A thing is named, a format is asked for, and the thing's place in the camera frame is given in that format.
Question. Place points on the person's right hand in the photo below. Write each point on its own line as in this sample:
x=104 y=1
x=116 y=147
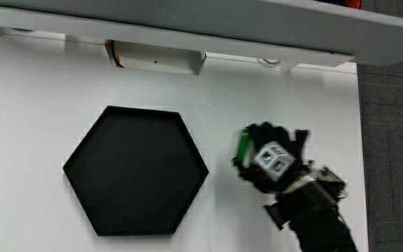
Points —
x=270 y=159

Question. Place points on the green medicine box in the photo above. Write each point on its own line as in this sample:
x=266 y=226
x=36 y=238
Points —
x=242 y=146

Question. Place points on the white overhead shelf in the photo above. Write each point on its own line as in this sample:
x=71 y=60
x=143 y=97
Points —
x=222 y=24

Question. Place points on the black hexagonal tray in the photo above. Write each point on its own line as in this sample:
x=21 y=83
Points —
x=135 y=171

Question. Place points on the person's right forearm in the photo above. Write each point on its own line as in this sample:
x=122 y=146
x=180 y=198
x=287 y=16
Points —
x=322 y=227

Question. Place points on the white desk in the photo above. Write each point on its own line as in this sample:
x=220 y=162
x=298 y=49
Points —
x=30 y=105

